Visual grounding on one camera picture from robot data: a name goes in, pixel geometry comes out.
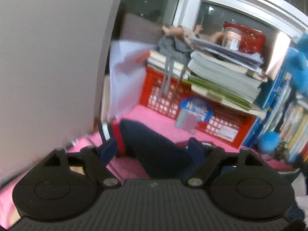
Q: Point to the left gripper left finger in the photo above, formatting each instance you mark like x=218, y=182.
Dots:
x=96, y=160

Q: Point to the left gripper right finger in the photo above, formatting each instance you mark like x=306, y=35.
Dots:
x=206, y=158

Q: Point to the navy white jacket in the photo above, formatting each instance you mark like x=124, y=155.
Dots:
x=159, y=156

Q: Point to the pink bunny towel mat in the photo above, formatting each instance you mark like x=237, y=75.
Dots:
x=245, y=194

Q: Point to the red plastic crate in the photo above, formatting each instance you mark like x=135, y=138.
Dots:
x=221, y=122

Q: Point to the stack of books and papers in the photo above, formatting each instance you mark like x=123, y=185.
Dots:
x=221, y=81

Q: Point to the row of colourful books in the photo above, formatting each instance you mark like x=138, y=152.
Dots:
x=265, y=133

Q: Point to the white paper bag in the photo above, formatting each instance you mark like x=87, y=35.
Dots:
x=127, y=75

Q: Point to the blue plush toy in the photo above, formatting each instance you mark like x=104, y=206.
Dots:
x=295, y=63

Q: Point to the grey cloth with strings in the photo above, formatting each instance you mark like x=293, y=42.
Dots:
x=174, y=50

